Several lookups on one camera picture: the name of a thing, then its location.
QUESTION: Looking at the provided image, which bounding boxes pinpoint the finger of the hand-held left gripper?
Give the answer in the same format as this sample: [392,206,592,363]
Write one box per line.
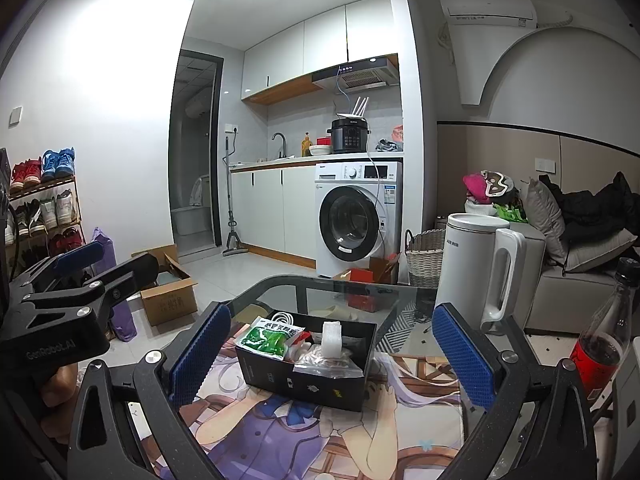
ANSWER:
[10,241,106,301]
[22,252,160,321]

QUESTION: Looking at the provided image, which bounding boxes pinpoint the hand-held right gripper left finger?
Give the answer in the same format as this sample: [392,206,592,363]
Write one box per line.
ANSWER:
[65,301,236,480]

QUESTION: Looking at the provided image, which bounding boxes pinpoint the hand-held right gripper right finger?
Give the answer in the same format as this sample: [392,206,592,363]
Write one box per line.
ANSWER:
[431,302,601,480]

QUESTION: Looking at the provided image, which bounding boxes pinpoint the large green white packet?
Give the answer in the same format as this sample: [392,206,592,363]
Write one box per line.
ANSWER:
[235,316,307,361]

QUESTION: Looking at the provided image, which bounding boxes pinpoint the black storage box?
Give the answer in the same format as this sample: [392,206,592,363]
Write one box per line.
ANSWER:
[235,309,378,412]

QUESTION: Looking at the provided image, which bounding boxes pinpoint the white foam sheet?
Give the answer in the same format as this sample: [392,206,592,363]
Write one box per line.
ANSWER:
[321,321,343,356]

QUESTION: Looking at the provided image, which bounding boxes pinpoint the person's left forearm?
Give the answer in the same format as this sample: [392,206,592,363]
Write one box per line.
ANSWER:
[40,362,82,441]

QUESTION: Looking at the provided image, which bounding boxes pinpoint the dark red shoe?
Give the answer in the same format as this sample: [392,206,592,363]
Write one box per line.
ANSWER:
[47,227,83,256]

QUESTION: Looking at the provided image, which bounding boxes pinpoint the purple bag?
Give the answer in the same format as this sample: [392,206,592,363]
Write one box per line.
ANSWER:
[90,227,138,342]

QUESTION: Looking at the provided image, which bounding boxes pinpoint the open brown cardboard box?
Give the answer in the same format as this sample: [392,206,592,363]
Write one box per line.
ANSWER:
[132,244,199,327]

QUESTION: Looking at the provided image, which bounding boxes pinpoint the wooden shoe rack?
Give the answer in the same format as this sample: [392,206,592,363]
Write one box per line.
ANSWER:
[7,175,83,271]

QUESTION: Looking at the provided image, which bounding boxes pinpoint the black white sneaker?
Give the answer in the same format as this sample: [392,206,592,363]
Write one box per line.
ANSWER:
[12,200,46,238]

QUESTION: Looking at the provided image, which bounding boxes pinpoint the chevron floor rug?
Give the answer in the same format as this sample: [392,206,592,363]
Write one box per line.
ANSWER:
[375,305,436,356]

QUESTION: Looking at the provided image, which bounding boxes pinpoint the white electric kettle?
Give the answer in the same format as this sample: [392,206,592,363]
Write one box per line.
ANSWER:
[434,212,527,336]

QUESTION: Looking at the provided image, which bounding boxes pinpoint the white storage bin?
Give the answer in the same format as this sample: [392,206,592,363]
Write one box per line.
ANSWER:
[171,205,211,237]

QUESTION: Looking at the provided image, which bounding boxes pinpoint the wicker basket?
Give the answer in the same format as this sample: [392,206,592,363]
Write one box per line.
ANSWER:
[404,228,447,289]

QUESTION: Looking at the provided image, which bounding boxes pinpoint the beige sofa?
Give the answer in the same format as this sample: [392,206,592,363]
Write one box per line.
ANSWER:
[510,220,640,333]

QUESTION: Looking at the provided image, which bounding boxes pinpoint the red cardboard box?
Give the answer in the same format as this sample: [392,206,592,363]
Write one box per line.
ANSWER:
[332,252,401,311]

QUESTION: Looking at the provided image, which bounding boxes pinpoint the printed cartoon mat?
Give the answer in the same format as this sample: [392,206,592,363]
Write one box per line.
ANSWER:
[112,352,501,480]

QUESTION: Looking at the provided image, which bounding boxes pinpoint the cola bottle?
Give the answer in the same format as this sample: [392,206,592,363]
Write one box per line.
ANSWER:
[570,256,640,398]

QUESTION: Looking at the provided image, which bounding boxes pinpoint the mop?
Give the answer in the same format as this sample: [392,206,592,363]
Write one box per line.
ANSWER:
[222,136,256,259]

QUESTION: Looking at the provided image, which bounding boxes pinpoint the green bag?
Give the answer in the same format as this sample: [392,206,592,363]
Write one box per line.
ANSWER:
[492,202,527,224]

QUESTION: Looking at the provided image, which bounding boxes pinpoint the grey upright pillow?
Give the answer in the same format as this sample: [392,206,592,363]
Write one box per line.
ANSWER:
[520,178,566,266]

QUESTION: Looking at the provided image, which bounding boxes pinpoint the white lower kitchen cabinet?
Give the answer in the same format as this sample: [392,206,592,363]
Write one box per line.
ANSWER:
[230,164,318,268]

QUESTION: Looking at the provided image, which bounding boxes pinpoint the pink cloth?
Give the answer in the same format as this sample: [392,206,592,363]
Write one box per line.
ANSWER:
[462,174,493,204]

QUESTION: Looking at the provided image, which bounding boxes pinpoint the grey flat pillow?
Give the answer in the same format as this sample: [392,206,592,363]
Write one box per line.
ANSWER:
[562,228,638,275]

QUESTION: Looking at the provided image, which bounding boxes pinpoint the white washing machine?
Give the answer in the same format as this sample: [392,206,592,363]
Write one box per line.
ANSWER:
[314,160,404,278]

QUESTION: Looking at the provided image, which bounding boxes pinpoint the black jacket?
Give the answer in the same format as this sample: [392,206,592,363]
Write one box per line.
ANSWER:
[540,171,640,243]

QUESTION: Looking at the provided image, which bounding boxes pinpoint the black pressure cooker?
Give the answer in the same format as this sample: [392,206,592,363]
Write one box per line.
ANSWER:
[327,117,372,155]

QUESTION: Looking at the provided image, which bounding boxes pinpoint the white router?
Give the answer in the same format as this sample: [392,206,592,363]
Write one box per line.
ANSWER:
[336,96,370,121]

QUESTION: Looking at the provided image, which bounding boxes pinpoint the range hood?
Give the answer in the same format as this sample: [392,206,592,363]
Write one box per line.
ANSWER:
[311,57,400,91]

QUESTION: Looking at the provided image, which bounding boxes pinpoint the white upper kitchen cabinets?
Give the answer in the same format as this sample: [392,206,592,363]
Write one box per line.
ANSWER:
[241,0,401,106]

